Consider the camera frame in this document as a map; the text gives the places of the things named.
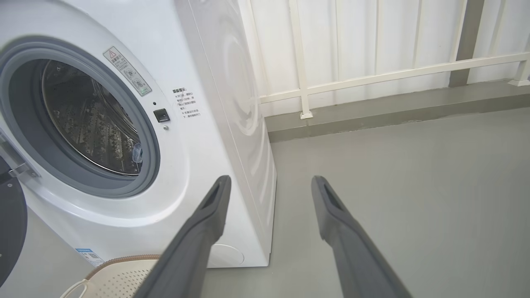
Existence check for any round white filter cover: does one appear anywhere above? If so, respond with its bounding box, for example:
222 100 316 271
206 244 245 268

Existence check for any stainless steel washing machine drum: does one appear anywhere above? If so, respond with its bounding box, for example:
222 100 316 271
41 60 144 177

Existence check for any washing machine glass door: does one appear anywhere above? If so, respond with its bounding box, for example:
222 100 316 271
0 132 40 288

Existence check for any white front-load washing machine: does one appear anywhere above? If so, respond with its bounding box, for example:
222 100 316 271
0 0 277 269

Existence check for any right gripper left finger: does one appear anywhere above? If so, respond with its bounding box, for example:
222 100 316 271
132 175 232 298

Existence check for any cream perforated laundry basket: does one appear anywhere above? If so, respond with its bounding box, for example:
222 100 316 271
60 254 163 298

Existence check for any grey warning sticker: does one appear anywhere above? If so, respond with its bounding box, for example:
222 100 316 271
103 46 153 97

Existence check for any white metal railing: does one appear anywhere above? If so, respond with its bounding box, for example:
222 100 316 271
248 0 530 120

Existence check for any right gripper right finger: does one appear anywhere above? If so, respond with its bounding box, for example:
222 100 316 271
311 175 413 298

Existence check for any blue energy label sticker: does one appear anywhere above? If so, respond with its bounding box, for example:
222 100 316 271
75 248 105 268

